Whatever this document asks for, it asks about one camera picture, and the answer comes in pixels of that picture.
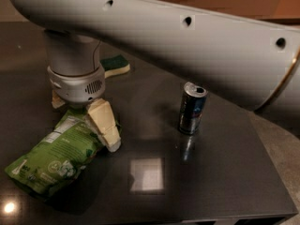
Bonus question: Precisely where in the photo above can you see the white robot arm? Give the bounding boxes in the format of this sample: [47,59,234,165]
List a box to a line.
[10,0,300,135]

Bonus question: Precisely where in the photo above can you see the green rice chip bag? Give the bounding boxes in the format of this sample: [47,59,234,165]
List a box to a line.
[5,109,106,200]

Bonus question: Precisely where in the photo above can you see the green and yellow sponge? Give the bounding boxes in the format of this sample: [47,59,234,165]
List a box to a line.
[100,55,130,78]

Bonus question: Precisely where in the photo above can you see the silver blue drink can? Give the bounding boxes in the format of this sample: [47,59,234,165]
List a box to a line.
[178,82,208,135]

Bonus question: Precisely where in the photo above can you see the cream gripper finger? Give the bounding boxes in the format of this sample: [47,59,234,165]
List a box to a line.
[52,90,66,109]
[84,98,121,152]

